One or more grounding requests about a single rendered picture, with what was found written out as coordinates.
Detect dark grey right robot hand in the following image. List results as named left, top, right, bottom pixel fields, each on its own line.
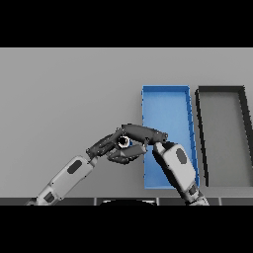
left=121, top=123, right=170, bottom=147

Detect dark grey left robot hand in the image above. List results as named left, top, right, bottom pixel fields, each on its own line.
left=85, top=128, right=148, bottom=165

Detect dark grey bin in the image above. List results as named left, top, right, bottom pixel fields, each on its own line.
left=195, top=85, right=253, bottom=189

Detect blue bin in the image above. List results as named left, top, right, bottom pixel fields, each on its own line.
left=141, top=84, right=201, bottom=190

